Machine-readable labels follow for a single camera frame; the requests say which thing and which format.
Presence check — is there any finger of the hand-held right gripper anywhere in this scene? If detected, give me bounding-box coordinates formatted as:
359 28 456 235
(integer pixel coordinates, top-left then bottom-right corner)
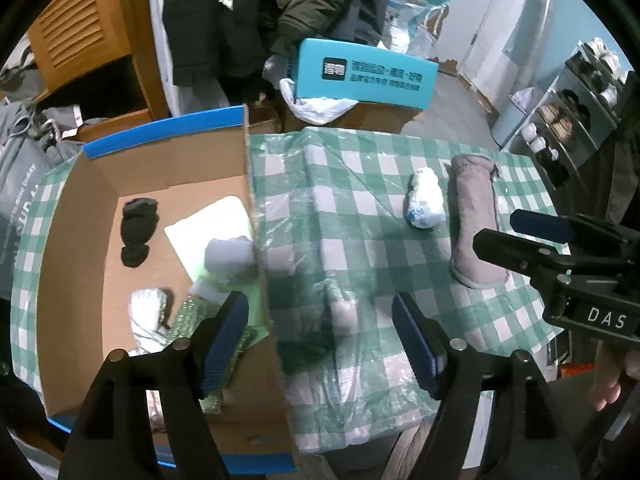
472 229 573 279
511 209 630 257

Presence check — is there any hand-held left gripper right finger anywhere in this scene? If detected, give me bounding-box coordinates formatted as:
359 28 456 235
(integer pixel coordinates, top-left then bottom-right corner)
391 291 583 480

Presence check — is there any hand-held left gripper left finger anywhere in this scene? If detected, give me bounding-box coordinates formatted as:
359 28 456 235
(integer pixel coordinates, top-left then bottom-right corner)
57 290 251 480

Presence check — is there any green bubble wrap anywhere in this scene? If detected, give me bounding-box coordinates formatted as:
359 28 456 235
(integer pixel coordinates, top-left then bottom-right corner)
162 297 252 413

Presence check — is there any grey knitted sock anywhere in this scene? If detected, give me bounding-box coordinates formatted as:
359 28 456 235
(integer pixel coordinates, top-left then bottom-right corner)
449 154 512 290

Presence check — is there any large white plastic bag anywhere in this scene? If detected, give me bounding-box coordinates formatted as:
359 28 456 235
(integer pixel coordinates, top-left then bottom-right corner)
129 287 175 433

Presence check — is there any green foam piece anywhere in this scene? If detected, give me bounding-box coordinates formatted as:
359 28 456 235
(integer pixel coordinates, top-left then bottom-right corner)
164 196 271 331

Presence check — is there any blue-rimmed cardboard box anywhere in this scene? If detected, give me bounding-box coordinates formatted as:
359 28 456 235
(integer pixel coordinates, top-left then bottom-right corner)
35 104 301 471

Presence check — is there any black sock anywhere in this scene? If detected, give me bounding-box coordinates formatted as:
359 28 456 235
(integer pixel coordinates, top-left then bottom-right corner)
120 198 161 269

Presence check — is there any person's right hand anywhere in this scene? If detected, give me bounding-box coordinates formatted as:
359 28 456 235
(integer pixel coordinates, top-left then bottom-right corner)
589 342 635 412

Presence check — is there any red container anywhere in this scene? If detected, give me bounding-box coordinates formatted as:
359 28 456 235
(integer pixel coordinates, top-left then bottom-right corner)
557 362 597 379

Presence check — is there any small blue-printed plastic bag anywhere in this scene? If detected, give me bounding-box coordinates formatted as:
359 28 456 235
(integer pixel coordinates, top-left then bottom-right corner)
405 166 447 230

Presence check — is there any shoe rack with shoes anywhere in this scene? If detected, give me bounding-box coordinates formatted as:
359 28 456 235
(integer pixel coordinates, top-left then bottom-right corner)
520 39 628 186

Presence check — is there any small white bag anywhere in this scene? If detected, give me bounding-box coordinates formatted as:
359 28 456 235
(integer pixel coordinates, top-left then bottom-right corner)
510 87 539 114

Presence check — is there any brown cardboard carton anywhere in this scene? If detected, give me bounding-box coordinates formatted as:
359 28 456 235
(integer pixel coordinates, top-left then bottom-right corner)
282 100 426 135

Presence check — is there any white door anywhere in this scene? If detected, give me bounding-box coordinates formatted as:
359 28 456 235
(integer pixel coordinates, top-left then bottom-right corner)
460 0 557 87

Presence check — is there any teal printed box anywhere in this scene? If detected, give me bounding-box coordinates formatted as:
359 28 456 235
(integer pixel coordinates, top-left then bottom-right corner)
292 37 440 111

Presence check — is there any crumpled white plastic bag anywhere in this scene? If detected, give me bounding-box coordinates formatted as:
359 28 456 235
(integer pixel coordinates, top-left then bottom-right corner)
263 55 359 125

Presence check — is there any clear blue plastic bag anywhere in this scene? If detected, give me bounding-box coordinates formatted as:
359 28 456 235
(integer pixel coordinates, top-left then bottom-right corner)
385 0 452 62

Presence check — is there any dark olive hanging jacket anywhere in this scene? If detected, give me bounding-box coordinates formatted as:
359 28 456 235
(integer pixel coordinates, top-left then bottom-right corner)
260 0 387 57

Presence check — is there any black hanging coat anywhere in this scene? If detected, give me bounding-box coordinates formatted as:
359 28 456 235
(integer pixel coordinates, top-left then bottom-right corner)
165 0 267 89

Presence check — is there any wooden chair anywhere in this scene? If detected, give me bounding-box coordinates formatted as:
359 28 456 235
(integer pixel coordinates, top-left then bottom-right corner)
25 0 172 142

